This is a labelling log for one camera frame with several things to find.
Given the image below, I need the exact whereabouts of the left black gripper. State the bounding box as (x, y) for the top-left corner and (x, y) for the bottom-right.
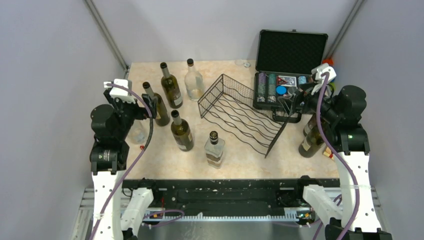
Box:
(105, 88), (157, 138)

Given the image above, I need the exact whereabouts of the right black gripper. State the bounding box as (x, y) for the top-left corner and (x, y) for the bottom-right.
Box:
(278, 80), (341, 123)

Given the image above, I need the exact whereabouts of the green wine bottle front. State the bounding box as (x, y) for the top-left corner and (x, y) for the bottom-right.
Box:
(170, 110), (194, 152)

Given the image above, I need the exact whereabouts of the green wine bottle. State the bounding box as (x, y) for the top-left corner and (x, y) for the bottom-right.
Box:
(142, 81), (170, 127)
(303, 113), (317, 137)
(160, 62), (183, 109)
(170, 110), (194, 152)

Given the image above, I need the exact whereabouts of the black wire wine rack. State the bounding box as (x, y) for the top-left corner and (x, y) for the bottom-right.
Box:
(197, 74), (302, 157)

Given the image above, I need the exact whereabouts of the square clear liquor bottle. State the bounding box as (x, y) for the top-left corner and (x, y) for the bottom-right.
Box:
(204, 130), (226, 169)

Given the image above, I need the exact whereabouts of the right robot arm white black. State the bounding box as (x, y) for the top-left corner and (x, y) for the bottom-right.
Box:
(293, 85), (392, 240)

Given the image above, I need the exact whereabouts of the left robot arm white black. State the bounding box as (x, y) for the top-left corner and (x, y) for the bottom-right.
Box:
(89, 88), (158, 240)

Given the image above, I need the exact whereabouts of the green wine bottle left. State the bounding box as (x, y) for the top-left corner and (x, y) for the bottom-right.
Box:
(142, 81), (170, 127)

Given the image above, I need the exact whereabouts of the green wine bottle back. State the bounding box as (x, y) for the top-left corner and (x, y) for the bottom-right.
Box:
(160, 62), (183, 109)

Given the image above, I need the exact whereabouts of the clear round bottle left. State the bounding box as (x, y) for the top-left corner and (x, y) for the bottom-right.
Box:
(127, 119), (149, 146)

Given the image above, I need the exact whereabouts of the green wine bottle right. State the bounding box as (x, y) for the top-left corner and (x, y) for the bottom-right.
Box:
(303, 113), (317, 137)

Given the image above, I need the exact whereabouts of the dark bottle right front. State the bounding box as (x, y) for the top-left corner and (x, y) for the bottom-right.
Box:
(298, 126), (324, 158)

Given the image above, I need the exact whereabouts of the clear tall glass bottle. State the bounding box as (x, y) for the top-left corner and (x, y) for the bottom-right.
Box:
(184, 58), (205, 101)

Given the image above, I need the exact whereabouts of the black poker chip case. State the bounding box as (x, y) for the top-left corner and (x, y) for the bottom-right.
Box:
(252, 29), (328, 112)

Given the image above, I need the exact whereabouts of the blue orange toy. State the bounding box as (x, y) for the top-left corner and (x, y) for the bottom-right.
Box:
(322, 58), (336, 90)

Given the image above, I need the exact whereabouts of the small clear glass lid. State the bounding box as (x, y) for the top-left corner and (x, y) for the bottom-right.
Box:
(234, 59), (251, 68)

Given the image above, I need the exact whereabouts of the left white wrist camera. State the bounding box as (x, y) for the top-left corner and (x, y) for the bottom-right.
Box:
(103, 78), (137, 104)

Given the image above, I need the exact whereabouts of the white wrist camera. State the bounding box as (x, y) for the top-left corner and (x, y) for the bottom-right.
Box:
(103, 78), (137, 104)
(311, 63), (337, 95)

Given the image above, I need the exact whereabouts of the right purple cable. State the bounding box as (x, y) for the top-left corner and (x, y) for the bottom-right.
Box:
(299, 72), (361, 240)

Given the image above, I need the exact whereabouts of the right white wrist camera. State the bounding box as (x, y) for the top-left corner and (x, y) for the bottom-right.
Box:
(311, 63), (337, 95)

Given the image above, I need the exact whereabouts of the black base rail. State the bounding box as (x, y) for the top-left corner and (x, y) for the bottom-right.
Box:
(122, 176), (340, 217)

